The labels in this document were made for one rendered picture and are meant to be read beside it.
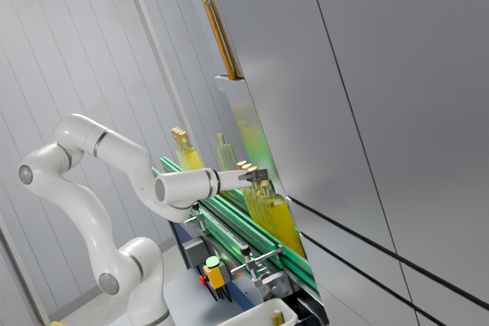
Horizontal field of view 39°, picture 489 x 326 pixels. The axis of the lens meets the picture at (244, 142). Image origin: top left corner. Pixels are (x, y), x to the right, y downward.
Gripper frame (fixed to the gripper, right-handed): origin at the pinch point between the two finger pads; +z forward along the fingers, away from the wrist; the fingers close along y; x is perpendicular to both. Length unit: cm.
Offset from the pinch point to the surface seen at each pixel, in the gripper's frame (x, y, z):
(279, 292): -35.0, -2.8, 3.1
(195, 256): -27, -71, 12
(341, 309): -23, 85, -43
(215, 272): -31, -45, 5
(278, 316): -40.4, 1.9, -1.5
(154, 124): 56, -348, 132
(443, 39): 7, 135, -68
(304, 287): -32.9, 10.0, 3.3
